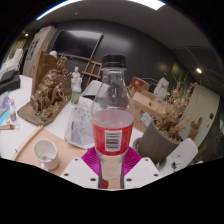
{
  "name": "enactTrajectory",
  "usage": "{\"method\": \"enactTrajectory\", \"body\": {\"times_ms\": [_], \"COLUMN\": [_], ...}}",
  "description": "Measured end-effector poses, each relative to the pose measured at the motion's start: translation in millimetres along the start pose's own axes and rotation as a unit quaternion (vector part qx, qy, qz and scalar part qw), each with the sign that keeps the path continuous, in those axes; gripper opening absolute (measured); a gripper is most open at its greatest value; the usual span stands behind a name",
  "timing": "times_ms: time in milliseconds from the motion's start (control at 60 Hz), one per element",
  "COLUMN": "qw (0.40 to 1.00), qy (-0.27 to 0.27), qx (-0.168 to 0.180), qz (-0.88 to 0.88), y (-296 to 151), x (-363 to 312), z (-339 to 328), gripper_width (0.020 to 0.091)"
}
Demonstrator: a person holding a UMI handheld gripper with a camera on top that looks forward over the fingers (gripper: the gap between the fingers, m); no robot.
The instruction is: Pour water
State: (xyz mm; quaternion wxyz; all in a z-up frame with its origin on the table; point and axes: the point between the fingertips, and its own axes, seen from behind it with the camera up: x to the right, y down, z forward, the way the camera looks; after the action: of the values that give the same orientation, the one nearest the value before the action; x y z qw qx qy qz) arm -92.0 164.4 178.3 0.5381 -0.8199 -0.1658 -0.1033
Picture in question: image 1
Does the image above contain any light wooden board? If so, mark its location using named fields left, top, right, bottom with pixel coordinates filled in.
left=11, top=125, right=89, bottom=177

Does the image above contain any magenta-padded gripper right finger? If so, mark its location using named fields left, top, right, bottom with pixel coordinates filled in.
left=122, top=146, right=163, bottom=190

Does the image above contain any large black wall screen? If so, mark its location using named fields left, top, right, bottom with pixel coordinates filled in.
left=49, top=29, right=104, bottom=62

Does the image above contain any white ceramic mug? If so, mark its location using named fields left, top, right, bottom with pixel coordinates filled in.
left=33, top=138, right=61, bottom=172

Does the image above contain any paint tube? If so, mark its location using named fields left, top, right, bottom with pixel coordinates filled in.
left=0, top=123, right=21, bottom=131

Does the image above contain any black case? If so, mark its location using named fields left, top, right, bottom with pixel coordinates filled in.
left=0, top=69, right=22, bottom=97

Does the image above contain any white chair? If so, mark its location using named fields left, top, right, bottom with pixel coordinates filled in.
left=80, top=79, right=103, bottom=99
left=158, top=137, right=200, bottom=178

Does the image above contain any wooden easel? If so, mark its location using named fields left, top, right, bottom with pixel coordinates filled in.
left=80, top=60, right=103, bottom=90

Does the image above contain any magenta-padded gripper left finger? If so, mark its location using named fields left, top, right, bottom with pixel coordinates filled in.
left=60, top=146, right=101, bottom=190

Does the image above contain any clear plastic bag with paper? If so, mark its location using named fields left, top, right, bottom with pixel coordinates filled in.
left=63, top=95, right=97, bottom=150

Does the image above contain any grey pot with dried plant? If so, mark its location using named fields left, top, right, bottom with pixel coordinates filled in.
left=137, top=79, right=198, bottom=165

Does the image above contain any long ceiling light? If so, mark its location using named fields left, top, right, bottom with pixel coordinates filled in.
left=35, top=0, right=83, bottom=21

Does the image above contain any white poster panel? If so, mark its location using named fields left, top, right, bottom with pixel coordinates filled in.
left=21, top=25, right=58, bottom=80

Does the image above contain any bronze figure sculpture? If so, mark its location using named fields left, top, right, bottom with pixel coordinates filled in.
left=17, top=54, right=74, bottom=127

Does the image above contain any rectangular ceiling light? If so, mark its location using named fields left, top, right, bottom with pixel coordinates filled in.
left=128, top=0, right=167, bottom=11

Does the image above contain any brown wooden carving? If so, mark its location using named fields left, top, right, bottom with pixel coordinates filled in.
left=189, top=116, right=204, bottom=141

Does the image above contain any red box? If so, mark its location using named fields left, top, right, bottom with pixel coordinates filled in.
left=128, top=75, right=151, bottom=92

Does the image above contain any white plaster sculpture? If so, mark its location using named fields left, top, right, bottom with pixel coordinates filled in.
left=153, top=76, right=171, bottom=102

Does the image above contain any small clear bottle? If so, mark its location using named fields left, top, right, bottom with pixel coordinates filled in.
left=8, top=105, right=18, bottom=123

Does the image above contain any brown cardboard box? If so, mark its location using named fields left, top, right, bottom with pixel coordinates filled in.
left=127, top=87, right=168, bottom=134

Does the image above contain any clear red-labelled drink bottle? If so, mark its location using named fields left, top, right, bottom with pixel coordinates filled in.
left=90, top=53, right=136, bottom=190

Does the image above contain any small white figurine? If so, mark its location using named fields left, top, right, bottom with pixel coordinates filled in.
left=70, top=65, right=84, bottom=93

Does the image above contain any flat round red coaster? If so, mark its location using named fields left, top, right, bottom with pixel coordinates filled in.
left=99, top=179, right=110, bottom=190

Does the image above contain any colourful printed sheet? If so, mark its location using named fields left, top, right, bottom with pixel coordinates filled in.
left=0, top=91, right=17, bottom=125

